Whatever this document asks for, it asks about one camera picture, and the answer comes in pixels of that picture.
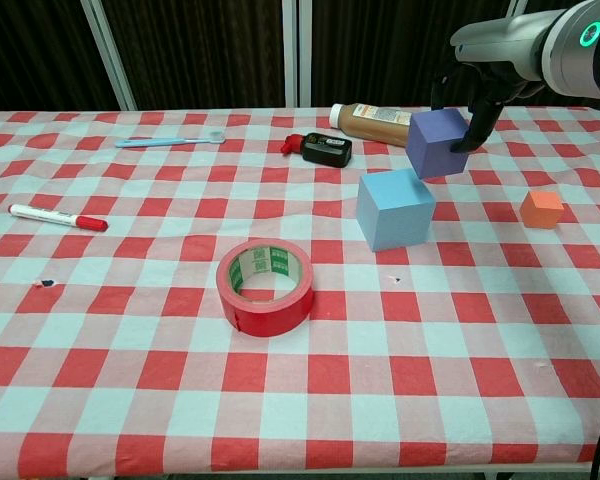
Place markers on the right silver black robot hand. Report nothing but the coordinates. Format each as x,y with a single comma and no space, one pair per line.
505,45

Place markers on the purple foam cube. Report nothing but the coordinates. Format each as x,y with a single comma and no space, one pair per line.
437,147

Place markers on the orange foam cube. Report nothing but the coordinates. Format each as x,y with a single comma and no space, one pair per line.
540,215

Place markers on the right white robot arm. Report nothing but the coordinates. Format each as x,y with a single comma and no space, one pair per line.
595,65

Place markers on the brown drink bottle white cap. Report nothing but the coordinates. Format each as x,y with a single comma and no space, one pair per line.
375,125

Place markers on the black ink bottle red cap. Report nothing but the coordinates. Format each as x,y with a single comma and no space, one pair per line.
327,151

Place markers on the blue foam cube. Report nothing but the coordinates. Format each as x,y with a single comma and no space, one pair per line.
400,225

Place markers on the red tape roll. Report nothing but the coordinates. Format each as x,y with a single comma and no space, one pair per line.
270,320

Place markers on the light blue toothbrush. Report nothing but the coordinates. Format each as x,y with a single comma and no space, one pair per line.
155,142

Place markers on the white marker with red cap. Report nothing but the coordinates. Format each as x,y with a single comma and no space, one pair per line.
45,215

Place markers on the red white checkered tablecloth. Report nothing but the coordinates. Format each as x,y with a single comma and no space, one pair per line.
130,380

